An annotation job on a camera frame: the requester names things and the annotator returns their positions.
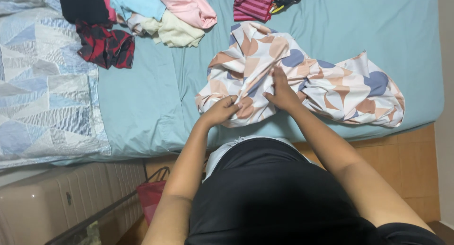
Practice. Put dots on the person's left hand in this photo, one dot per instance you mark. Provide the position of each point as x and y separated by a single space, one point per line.
219 112

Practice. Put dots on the person's right hand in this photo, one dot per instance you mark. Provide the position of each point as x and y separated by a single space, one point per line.
283 92

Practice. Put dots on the person's left fingers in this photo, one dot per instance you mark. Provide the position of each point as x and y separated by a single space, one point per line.
232 100

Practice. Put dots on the geometric patterned pastel fabric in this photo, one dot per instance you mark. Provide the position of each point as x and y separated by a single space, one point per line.
301 78

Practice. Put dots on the cream garment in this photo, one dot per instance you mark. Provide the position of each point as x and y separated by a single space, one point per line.
173 32

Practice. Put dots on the red striped garment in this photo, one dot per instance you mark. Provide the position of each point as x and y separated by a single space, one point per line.
252 5

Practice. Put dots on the pink garment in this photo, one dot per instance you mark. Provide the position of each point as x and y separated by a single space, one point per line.
188 7

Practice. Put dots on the person's black shirt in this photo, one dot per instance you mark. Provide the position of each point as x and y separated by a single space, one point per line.
283 199

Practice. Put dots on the light blue garment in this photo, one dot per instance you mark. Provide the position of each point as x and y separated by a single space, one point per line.
136 3

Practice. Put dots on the red and black patterned garment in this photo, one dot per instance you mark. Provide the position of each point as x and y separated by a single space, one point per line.
104 46

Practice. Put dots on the teal bed sheet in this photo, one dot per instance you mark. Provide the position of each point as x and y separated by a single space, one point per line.
354 32

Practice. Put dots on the magenta garment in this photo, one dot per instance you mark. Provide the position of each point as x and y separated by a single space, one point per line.
108 3

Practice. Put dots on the black folded garment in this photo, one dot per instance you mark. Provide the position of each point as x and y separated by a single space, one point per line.
83 5

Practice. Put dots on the blue triangle patterned blanket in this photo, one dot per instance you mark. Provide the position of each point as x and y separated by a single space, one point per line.
42 85

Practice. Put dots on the beige ribbed suitcase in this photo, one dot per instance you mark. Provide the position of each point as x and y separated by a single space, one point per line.
67 199

